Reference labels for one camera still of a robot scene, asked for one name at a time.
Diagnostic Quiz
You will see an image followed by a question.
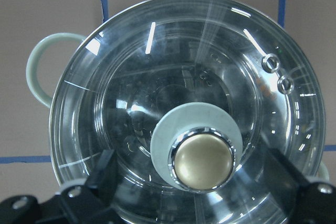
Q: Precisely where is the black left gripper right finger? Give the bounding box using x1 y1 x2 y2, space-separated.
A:
264 148 335 223

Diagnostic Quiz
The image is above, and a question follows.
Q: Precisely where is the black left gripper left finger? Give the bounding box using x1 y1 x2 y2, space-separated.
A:
1 150 123 223

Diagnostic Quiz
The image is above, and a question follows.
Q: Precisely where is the pale green electric pot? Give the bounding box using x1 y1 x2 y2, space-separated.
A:
26 33 316 191

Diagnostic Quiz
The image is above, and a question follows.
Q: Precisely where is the glass pot lid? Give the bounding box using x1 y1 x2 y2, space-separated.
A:
49 0 325 223

